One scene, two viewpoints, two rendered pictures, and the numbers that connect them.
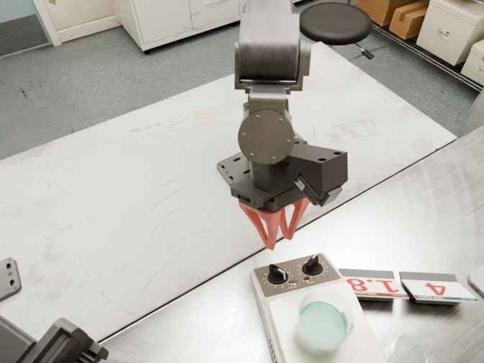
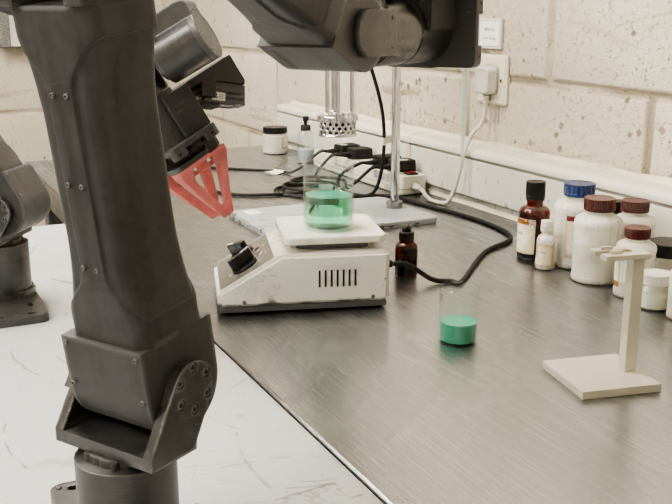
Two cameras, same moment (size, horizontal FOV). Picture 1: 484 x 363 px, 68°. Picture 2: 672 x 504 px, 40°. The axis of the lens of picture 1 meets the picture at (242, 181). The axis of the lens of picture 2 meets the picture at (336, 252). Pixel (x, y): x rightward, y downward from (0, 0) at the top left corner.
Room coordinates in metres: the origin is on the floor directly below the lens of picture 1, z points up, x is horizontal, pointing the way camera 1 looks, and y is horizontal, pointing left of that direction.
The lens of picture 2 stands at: (0.06, 0.99, 1.24)
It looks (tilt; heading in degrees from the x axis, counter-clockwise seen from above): 15 degrees down; 273
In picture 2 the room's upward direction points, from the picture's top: straight up
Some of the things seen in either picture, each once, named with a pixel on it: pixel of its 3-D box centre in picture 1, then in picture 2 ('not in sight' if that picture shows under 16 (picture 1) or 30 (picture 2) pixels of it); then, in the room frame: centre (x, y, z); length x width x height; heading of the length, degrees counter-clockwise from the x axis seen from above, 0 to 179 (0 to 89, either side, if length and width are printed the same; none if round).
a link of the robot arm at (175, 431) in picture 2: not in sight; (129, 399); (0.22, 0.46, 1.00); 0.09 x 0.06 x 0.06; 151
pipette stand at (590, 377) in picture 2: not in sight; (604, 315); (-0.15, 0.16, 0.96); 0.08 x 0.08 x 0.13; 18
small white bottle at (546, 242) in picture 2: not in sight; (546, 244); (-0.15, -0.24, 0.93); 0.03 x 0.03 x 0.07
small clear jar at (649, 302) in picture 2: not in sight; (655, 290); (-0.26, -0.07, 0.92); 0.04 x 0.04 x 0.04
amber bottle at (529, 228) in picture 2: not in sight; (533, 219); (-0.15, -0.29, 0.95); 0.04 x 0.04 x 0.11
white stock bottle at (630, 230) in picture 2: not in sight; (635, 261); (-0.24, -0.12, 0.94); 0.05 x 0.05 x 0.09
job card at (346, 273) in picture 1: (371, 282); not in sight; (0.22, -0.20, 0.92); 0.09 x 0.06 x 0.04; 85
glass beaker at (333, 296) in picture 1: (320, 327); (330, 196); (0.13, -0.09, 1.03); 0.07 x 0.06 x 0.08; 143
